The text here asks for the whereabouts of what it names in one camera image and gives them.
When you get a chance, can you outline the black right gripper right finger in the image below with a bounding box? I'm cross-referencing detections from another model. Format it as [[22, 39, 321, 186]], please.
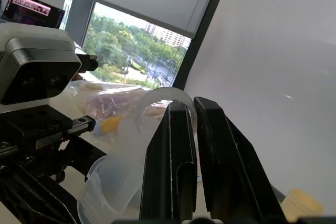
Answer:
[[193, 97, 287, 222]]

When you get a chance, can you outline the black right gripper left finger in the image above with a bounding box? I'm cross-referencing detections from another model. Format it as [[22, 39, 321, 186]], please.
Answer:
[[139, 100, 199, 221]]

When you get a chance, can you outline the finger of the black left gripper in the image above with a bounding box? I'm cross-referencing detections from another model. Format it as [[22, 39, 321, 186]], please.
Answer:
[[0, 163, 80, 224], [61, 134, 108, 182]]

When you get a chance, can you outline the clear plastic measuring cup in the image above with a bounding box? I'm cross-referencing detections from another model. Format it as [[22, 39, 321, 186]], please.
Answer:
[[77, 155, 148, 224]]

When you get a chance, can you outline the cream plastic cup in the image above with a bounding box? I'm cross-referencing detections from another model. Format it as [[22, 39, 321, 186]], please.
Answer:
[[279, 188, 325, 222]]

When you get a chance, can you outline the clear plastic bag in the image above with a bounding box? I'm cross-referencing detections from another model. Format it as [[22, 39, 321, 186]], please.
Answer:
[[62, 80, 169, 143]]

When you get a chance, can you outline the black cylindrical device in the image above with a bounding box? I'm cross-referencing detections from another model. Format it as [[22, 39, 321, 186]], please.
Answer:
[[75, 53, 99, 74]]

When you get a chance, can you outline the open black laptop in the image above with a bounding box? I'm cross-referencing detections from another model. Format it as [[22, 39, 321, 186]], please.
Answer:
[[0, 0, 66, 29]]

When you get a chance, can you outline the black window frame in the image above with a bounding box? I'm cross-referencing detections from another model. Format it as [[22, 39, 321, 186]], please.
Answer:
[[64, 0, 232, 91]]

